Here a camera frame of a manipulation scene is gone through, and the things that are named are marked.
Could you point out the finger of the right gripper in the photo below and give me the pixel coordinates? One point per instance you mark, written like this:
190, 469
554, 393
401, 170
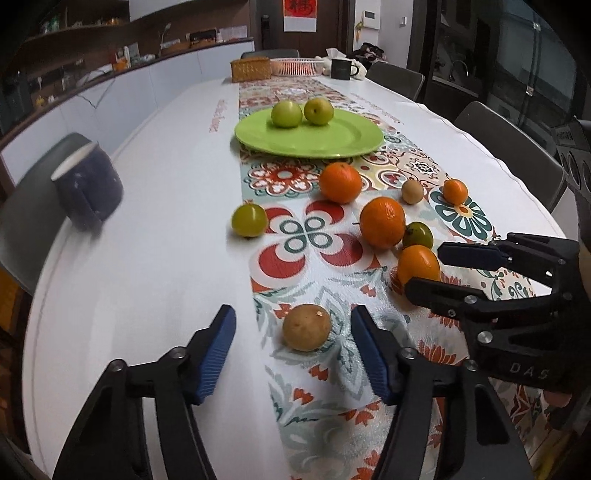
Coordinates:
533, 264
468, 304

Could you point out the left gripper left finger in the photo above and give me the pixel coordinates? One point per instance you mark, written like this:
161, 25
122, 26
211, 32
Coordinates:
107, 439

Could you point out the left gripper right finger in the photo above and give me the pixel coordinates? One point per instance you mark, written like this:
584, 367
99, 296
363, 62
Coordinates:
478, 440

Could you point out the small orange tangerine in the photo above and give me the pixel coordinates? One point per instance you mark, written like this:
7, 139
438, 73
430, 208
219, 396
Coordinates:
418, 261

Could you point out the brown round fruit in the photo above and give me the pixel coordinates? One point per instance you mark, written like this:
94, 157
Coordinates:
306, 327

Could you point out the right hand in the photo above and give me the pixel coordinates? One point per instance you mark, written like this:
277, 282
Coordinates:
559, 410

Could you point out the small green red fruit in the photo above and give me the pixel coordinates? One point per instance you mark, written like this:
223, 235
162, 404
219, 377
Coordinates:
418, 233

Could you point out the small orange on flower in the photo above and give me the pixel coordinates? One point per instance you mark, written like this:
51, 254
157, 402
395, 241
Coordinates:
455, 192

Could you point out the small brown fruit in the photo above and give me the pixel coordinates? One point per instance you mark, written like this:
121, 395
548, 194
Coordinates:
412, 192

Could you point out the dark chair right near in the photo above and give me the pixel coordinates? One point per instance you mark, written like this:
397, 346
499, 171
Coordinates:
526, 160

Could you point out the dark chair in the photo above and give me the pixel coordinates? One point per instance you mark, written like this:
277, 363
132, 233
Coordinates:
32, 216
526, 160
403, 81

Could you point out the large orange near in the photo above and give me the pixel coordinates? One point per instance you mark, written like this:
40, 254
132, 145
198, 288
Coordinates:
383, 223

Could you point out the large orange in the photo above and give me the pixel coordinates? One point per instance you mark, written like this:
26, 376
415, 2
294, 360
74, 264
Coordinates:
340, 183
383, 223

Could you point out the patterned table runner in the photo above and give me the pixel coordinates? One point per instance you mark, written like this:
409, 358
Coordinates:
331, 424

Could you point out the large orange far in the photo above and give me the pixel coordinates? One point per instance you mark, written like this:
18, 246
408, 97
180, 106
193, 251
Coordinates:
340, 183

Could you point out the green plate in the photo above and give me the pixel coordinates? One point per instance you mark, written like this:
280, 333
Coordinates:
347, 135

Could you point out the dark chair right far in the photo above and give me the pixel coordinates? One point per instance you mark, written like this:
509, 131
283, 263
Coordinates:
403, 81

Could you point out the green apple right on plate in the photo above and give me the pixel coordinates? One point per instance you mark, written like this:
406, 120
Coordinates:
318, 111

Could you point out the green apple on plate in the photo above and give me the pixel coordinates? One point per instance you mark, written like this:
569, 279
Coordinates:
318, 111
286, 114

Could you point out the green fruit on table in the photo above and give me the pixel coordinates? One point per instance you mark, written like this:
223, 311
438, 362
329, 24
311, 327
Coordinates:
249, 220

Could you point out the black mug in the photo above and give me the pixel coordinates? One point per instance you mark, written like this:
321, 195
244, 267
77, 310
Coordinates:
343, 69

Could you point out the green apple left on plate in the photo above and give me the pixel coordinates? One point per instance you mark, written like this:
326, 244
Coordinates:
286, 114

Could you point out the dark chair left side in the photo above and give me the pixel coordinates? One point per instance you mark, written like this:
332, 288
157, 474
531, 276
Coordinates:
32, 216

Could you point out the white cloth by mug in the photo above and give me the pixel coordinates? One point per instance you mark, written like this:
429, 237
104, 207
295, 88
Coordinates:
326, 67

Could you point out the dark blue mug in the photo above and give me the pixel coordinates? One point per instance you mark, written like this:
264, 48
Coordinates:
88, 187

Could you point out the dark chair table end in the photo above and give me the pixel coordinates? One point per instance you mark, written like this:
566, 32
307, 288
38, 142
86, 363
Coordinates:
272, 54

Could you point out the wicker basket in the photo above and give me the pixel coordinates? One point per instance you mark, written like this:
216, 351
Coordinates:
250, 69

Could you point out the red poster on door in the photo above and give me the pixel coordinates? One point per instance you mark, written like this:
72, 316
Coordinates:
300, 16

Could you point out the pink wire fruit basket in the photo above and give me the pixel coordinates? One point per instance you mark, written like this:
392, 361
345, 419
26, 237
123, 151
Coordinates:
296, 67

